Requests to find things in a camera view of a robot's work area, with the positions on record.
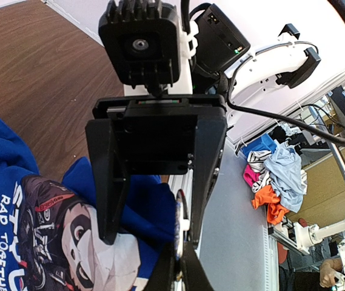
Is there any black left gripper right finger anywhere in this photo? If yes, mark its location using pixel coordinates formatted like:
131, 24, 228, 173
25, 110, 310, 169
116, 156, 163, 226
181, 241, 214, 291

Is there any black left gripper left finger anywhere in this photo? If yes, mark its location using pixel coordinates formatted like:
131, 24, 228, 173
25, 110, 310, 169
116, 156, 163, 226
144, 242, 178, 291

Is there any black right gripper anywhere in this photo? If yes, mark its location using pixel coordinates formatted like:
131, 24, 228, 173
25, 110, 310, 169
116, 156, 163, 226
85, 94, 227, 249

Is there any blue printed t-shirt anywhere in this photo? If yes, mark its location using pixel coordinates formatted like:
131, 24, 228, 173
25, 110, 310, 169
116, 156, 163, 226
0, 119, 175, 290

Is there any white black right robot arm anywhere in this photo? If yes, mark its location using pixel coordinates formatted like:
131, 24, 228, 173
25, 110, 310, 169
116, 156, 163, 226
85, 1, 320, 246

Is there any background person hand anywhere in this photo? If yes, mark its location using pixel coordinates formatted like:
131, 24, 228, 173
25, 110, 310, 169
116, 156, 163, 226
320, 258, 343, 288

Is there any pile of clothes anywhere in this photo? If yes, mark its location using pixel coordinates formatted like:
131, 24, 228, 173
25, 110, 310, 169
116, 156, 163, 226
243, 134, 307, 225

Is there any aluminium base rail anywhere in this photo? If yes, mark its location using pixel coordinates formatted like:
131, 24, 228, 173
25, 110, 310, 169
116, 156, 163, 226
195, 141, 278, 290

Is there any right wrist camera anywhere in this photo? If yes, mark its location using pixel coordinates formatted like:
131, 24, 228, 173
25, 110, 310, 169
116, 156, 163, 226
98, 1, 181, 88

